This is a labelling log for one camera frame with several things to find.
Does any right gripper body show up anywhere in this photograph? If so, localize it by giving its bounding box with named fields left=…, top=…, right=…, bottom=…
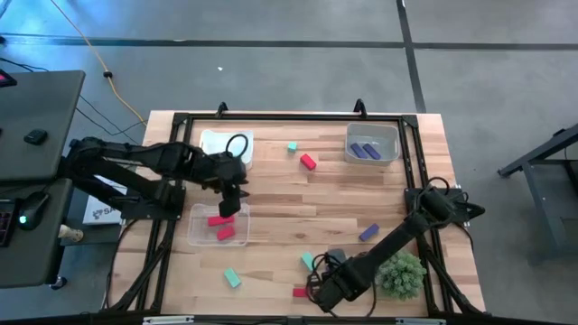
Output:
left=311, top=257, right=363, bottom=313

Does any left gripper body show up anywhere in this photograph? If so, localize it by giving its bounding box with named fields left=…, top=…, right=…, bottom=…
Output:
left=210, top=151, right=251, bottom=218

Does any white plastic bin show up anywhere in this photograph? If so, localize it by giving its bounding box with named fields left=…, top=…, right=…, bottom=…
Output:
left=198, top=129, right=255, bottom=172

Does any green artificial plant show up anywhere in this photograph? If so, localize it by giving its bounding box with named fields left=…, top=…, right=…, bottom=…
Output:
left=377, top=250, right=428, bottom=302

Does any clear plastic bin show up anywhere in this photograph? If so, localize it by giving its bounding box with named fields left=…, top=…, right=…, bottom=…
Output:
left=187, top=202, right=251, bottom=247

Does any white printed box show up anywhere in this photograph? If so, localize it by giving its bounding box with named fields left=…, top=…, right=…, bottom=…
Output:
left=82, top=175, right=130, bottom=226

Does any grey plastic bin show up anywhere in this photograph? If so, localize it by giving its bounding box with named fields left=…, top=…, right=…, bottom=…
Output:
left=344, top=122, right=402, bottom=164

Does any beige plastic object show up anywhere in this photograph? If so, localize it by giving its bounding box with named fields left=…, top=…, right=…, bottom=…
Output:
left=58, top=224, right=85, bottom=243

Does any dark grey desk top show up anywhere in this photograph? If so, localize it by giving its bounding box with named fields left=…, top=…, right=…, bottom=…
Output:
left=0, top=177, right=74, bottom=290
left=0, top=70, right=87, bottom=182

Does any small black device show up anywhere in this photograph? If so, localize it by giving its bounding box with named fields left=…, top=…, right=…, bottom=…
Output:
left=23, top=128, right=49, bottom=146

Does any black computer mouse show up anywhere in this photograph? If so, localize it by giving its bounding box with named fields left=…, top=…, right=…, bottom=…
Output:
left=16, top=191, right=51, bottom=231

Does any grey side table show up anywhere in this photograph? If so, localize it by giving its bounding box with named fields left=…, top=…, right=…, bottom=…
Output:
left=498, top=124, right=578, bottom=261

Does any black keyboard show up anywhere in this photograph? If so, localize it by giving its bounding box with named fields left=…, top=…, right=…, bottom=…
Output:
left=0, top=198, right=18, bottom=248

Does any black device red light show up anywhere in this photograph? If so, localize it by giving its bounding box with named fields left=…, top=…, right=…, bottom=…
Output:
left=0, top=68, right=18, bottom=89

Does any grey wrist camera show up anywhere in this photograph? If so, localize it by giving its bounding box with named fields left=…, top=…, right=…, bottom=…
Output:
left=326, top=247, right=348, bottom=265

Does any black aluminium table frame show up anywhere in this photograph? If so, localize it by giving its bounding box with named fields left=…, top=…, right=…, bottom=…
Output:
left=106, top=110, right=487, bottom=317

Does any silver metal bracket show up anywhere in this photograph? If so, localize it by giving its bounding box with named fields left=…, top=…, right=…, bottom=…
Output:
left=142, top=315, right=195, bottom=325
left=395, top=317, right=446, bottom=325

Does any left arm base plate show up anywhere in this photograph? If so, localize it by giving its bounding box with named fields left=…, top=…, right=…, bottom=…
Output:
left=120, top=185, right=187, bottom=222

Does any black cable bundle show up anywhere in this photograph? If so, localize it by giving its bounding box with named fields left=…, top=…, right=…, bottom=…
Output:
left=104, top=219, right=178, bottom=313
left=415, top=223, right=484, bottom=315

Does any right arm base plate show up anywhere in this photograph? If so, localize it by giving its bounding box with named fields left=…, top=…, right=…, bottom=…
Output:
left=404, top=186, right=487, bottom=226

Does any yellow floor cable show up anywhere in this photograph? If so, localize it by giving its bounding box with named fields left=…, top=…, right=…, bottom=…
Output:
left=49, top=0, right=148, bottom=127

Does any black floor cable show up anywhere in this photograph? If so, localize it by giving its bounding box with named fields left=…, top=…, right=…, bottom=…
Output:
left=0, top=56, right=148, bottom=148

